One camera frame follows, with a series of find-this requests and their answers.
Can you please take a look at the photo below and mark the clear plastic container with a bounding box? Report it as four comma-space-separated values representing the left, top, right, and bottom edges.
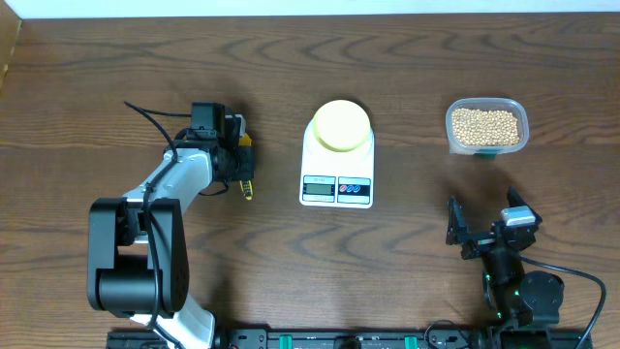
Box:
446, 97, 530, 158

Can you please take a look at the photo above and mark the yellow measuring scoop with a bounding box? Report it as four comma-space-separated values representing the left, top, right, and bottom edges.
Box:
238, 133, 254, 201

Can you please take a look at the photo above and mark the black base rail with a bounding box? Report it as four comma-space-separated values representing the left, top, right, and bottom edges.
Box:
106, 327, 595, 349

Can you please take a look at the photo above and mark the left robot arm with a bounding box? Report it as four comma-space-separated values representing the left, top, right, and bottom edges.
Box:
86, 129, 254, 348

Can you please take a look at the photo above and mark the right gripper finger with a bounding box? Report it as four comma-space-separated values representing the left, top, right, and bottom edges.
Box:
507, 186, 528, 207
446, 197, 468, 245

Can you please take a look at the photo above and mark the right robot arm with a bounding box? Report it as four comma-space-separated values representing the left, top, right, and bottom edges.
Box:
446, 187, 565, 348

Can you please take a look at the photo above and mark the white digital kitchen scale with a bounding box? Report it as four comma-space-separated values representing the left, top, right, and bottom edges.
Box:
298, 119, 375, 208

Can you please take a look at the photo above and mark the soybeans pile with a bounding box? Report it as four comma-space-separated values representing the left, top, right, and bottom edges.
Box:
451, 109, 520, 146

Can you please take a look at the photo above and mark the yellow bowl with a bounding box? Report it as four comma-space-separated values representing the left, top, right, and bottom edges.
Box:
312, 100, 371, 152

